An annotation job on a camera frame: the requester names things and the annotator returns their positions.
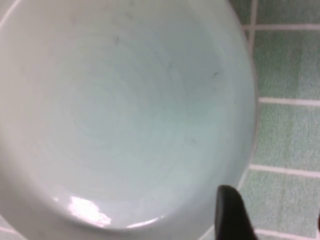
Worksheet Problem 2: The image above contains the light green round plate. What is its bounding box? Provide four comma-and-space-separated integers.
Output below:
0, 0, 260, 240

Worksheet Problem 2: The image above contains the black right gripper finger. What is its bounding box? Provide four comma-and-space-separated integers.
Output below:
216, 185, 258, 240

